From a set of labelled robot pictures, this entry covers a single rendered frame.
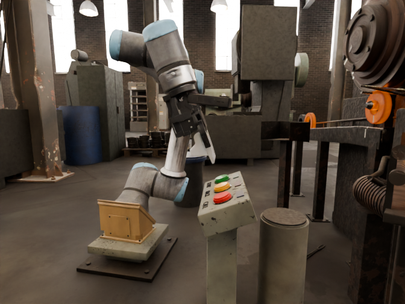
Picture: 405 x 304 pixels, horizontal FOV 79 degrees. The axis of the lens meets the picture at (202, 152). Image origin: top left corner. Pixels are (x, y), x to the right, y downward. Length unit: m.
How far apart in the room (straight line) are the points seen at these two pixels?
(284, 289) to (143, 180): 0.94
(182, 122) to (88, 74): 3.78
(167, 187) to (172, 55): 0.89
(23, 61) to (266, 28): 3.13
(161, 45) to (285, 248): 0.57
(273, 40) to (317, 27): 8.42
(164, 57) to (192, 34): 11.17
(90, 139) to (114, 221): 2.80
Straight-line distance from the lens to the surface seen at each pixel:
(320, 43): 12.33
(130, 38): 0.80
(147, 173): 1.43
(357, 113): 1.74
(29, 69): 3.54
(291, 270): 0.70
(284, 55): 4.08
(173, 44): 0.65
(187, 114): 0.63
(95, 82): 4.30
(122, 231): 1.40
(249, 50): 3.94
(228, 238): 0.60
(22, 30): 3.64
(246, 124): 3.64
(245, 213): 0.50
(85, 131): 4.08
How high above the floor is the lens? 0.78
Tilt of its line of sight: 9 degrees down
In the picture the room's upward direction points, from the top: straight up
